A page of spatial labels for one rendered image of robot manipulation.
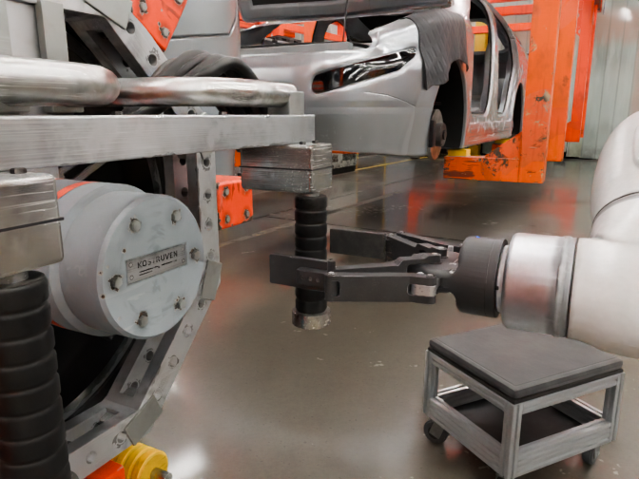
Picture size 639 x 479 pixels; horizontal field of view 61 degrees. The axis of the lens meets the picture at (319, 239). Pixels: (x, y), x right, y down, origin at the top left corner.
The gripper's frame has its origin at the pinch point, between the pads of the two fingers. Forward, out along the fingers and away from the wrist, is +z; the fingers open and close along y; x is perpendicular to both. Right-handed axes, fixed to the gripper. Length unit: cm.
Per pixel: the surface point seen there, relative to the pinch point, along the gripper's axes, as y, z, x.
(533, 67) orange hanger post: 340, 17, 45
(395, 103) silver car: 233, 74, 21
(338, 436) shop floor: 84, 36, -83
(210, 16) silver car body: 57, 57, 37
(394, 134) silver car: 235, 74, 4
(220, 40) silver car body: 60, 57, 32
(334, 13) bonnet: 320, 152, 85
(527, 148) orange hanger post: 340, 17, -8
